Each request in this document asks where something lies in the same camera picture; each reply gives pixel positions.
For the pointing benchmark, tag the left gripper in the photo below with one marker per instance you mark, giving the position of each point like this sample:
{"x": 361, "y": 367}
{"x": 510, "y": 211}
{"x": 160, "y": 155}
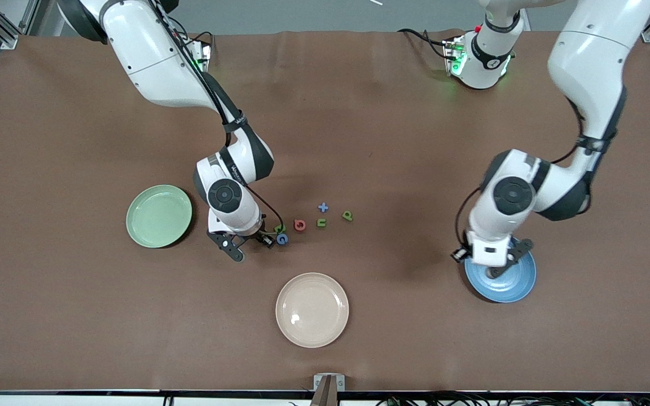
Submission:
{"x": 465, "y": 250}

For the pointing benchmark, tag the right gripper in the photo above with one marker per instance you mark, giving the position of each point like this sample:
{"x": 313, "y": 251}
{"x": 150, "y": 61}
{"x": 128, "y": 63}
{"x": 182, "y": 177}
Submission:
{"x": 259, "y": 236}

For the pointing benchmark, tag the blue foam letter G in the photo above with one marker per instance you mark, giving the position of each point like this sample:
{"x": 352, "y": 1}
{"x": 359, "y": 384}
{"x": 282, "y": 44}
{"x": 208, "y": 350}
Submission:
{"x": 279, "y": 239}

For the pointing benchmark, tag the red foam letter Q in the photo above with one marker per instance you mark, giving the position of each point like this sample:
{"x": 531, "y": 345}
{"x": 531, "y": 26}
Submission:
{"x": 296, "y": 225}

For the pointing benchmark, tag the green foam letter n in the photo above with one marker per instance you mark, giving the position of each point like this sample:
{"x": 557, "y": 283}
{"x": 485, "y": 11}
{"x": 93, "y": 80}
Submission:
{"x": 318, "y": 223}

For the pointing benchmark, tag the blue foam letter x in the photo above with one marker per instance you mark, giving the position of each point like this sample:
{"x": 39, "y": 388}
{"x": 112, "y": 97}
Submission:
{"x": 323, "y": 207}

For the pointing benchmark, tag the green foam letter p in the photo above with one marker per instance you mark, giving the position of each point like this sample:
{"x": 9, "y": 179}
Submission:
{"x": 347, "y": 215}

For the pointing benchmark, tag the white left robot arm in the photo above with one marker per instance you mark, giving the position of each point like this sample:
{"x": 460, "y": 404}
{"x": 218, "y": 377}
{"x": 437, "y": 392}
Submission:
{"x": 590, "y": 62}

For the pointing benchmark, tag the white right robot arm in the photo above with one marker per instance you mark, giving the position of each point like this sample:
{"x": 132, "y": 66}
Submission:
{"x": 150, "y": 62}

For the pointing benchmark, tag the blue plate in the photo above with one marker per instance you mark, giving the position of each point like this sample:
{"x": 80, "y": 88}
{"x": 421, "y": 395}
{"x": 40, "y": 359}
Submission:
{"x": 514, "y": 287}

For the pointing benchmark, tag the green plate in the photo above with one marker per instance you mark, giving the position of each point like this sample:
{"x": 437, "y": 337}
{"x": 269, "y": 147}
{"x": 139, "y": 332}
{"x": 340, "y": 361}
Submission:
{"x": 158, "y": 217}

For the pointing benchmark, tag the beige plate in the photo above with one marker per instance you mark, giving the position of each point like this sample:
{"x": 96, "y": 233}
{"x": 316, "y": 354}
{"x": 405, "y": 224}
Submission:
{"x": 312, "y": 310}

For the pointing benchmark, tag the brown table mat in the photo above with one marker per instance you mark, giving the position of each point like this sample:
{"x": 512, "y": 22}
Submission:
{"x": 325, "y": 113}

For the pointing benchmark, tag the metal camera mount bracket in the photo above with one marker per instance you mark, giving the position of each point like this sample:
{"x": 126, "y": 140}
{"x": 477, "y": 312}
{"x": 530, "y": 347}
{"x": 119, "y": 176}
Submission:
{"x": 329, "y": 395}

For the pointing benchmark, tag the white table edge rail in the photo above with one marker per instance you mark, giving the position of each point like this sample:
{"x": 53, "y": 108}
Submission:
{"x": 77, "y": 401}

